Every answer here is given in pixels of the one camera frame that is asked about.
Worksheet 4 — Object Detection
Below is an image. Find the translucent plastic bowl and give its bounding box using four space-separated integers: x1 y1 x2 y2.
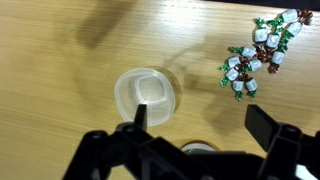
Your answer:
113 66 183 128

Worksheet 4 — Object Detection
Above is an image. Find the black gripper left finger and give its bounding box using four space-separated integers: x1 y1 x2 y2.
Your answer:
62 104 159 180

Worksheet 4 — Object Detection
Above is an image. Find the white round cup rim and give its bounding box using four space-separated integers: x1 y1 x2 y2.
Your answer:
179 139 221 154

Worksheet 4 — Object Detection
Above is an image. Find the white paper cup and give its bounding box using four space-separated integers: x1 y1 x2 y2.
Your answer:
294 164 318 180

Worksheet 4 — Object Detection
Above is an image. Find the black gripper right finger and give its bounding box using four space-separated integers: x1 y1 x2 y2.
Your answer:
244 104 304 180

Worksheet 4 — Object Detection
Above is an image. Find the white foil wrapped candy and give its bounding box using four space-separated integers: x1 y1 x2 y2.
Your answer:
244 76 259 99
243 58 264 74
253 17 270 44
218 67 241 89
274 8 314 27
266 50 287 75
228 44 258 60
264 28 283 54
279 21 305 46
218 55 243 73
231 79 246 102

